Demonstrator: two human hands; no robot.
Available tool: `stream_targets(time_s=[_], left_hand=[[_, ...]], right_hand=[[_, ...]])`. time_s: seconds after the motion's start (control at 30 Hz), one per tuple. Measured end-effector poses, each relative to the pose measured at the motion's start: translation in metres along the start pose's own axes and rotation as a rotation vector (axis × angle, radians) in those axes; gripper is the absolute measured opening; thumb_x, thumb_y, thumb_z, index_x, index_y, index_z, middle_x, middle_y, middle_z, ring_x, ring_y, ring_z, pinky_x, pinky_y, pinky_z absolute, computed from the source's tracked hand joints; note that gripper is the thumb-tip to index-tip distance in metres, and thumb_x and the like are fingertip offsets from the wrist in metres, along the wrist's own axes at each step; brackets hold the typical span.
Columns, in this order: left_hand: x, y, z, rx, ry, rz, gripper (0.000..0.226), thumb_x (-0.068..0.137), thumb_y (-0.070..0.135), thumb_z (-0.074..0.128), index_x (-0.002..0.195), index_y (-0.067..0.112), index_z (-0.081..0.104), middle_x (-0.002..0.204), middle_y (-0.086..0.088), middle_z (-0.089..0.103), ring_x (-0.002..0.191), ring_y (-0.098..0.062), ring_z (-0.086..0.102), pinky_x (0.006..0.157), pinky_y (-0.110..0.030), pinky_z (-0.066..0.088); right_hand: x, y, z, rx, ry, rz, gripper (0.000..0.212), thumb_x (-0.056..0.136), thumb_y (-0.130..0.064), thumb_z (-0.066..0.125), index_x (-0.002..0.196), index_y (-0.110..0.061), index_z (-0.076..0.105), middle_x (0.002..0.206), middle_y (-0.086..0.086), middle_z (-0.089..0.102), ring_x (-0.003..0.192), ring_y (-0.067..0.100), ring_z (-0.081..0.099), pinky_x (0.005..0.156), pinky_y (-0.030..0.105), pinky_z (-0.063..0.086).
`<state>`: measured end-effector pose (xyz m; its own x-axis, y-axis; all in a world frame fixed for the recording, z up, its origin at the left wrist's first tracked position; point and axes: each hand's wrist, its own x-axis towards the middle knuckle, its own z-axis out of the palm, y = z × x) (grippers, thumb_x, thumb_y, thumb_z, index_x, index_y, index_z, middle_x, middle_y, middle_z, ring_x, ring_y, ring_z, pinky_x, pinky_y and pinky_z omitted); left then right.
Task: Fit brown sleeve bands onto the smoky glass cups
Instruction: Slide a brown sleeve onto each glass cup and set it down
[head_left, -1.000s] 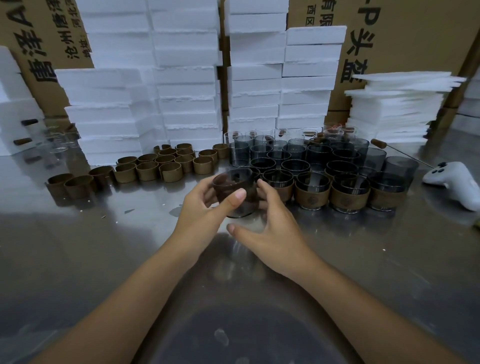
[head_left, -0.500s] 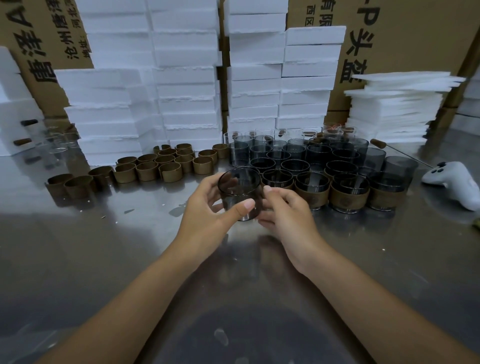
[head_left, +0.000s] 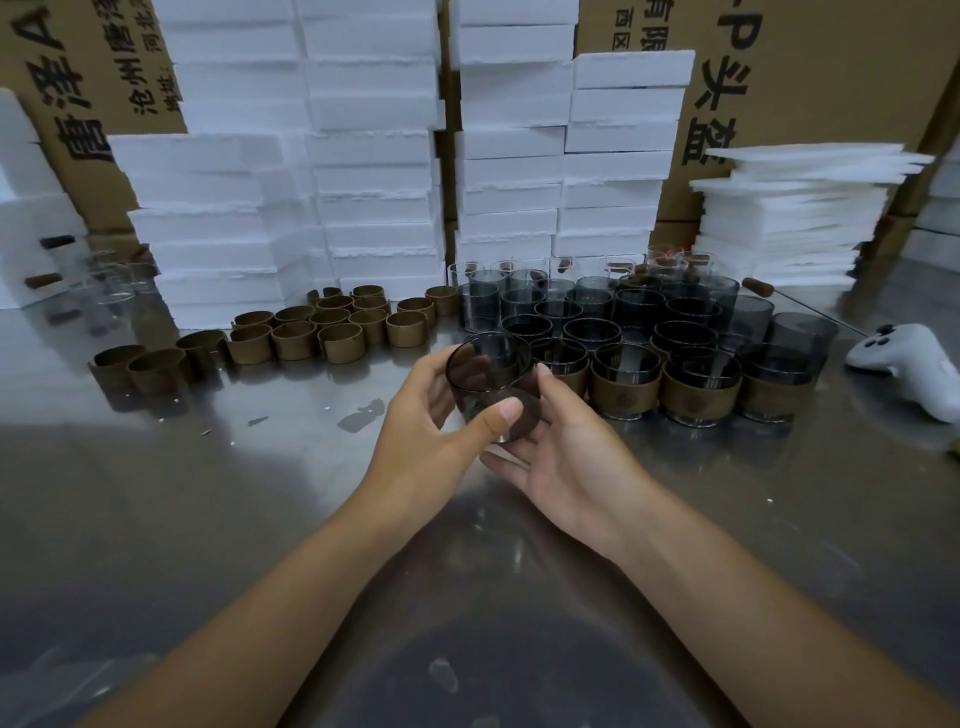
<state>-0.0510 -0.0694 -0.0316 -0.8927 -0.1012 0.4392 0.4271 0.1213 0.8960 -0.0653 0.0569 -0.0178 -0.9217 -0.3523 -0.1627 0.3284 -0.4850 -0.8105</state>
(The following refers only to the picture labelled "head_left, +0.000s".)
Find stack of thin foam sheets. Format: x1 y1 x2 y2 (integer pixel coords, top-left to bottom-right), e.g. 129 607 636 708
688 142 935 290

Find stepped stack white foam blocks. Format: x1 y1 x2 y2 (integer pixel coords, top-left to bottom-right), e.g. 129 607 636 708
449 0 697 264

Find cluster of transparent plastic cups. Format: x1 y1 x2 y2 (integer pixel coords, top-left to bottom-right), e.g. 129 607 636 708
447 251 841 369

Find person's left hand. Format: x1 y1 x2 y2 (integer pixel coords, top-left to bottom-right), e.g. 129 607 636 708
352 346 525 541

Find group of brown sleeve rings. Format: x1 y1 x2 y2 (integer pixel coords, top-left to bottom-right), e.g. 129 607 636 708
88 284 460 399

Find white game controller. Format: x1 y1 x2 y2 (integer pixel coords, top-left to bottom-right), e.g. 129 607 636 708
845 323 960 425

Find person's right forearm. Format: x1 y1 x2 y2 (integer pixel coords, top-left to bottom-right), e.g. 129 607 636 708
614 487 960 728

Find person's right hand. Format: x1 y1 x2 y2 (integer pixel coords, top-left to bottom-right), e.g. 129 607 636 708
479 363 665 564

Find stack of white foam blocks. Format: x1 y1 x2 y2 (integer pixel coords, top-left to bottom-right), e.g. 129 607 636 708
0 88 88 310
899 142 960 273

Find tall stack white foam blocks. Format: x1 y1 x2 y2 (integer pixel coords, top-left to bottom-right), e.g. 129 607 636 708
107 0 448 331

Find brown-handled metal rod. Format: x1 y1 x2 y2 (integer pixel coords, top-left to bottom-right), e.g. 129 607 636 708
742 277 868 335

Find large printed cardboard box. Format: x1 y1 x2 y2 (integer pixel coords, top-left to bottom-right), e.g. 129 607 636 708
575 0 960 223

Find bunch of clear plastic cups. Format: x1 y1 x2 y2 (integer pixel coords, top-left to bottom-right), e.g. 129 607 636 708
74 254 159 305

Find smoky transparent plastic cup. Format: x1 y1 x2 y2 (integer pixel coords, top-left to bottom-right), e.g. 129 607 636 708
738 344 819 424
588 343 664 421
659 348 744 429
562 317 622 352
650 320 718 354
528 337 590 399
446 331 543 445
500 313 554 343

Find person's left forearm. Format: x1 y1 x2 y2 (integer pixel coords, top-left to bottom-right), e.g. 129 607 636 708
74 494 451 728

